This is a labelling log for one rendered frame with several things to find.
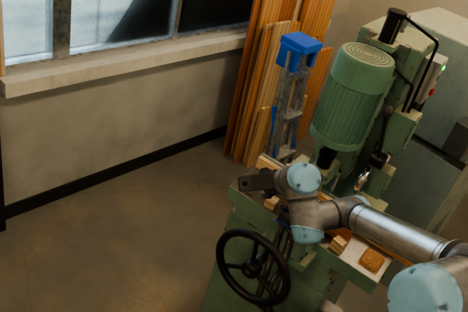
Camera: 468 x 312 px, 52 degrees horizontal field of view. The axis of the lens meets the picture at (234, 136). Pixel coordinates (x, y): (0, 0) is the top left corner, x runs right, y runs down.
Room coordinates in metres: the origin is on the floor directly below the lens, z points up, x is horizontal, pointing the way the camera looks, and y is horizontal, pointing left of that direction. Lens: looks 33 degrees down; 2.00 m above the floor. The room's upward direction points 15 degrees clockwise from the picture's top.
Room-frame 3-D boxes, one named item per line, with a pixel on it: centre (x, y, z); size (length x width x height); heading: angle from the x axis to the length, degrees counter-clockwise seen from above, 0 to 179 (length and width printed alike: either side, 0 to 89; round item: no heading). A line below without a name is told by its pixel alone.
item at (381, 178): (1.49, -0.55, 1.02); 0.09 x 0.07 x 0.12; 62
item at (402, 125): (1.52, -0.56, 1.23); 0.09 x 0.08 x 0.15; 152
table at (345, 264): (1.28, -0.32, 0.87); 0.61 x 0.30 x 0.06; 62
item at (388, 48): (1.52, -0.39, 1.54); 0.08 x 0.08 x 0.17; 62
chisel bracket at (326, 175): (1.41, -0.34, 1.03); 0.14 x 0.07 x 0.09; 152
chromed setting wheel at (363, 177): (1.45, -0.50, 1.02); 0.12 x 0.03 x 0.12; 152
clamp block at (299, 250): (1.20, -0.28, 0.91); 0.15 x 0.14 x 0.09; 62
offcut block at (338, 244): (1.19, -0.43, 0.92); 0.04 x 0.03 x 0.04; 51
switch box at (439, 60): (1.61, -0.60, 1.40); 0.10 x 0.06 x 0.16; 152
